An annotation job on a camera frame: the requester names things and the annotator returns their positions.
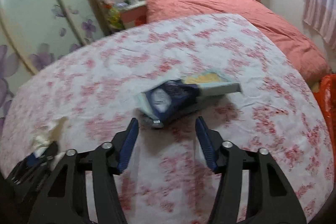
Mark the yellow green plush toy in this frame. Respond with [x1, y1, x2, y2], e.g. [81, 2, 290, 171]
[107, 7, 124, 30]

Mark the flower decorated wardrobe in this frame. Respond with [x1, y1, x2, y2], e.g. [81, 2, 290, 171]
[1, 0, 104, 118]

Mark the small red bin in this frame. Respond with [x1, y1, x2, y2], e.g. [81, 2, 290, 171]
[134, 15, 147, 27]

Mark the floral pink white tablecloth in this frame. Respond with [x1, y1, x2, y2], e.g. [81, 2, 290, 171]
[1, 14, 334, 223]

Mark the salmon pink bed duvet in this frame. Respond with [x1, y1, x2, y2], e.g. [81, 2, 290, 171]
[145, 0, 330, 85]

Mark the orange plastic trash basket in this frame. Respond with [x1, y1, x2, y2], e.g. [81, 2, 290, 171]
[313, 74, 336, 140]

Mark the white tissue paper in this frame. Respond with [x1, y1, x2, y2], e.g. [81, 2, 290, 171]
[30, 117, 68, 157]

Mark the pink striped curtain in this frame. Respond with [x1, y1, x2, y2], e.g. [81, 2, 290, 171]
[303, 0, 336, 50]

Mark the grey green small box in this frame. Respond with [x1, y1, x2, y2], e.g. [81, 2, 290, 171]
[182, 69, 242, 97]

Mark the pink white left nightstand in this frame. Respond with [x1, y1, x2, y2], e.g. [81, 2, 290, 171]
[118, 0, 147, 29]

